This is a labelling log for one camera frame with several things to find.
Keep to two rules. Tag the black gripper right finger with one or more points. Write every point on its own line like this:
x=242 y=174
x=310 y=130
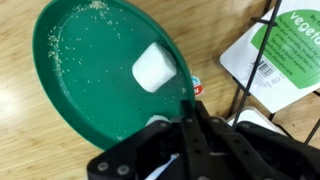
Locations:
x=260 y=153

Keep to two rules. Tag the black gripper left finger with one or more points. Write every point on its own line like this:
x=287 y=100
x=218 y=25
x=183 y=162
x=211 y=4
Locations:
x=150 y=150

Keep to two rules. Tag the green plate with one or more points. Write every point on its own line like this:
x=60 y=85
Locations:
x=93 y=66

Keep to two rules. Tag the white marshmallow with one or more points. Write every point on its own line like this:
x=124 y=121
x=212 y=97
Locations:
x=156 y=119
x=153 y=68

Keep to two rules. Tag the white green vegetables booklet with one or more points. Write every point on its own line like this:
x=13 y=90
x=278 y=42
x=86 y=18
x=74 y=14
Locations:
x=293 y=50

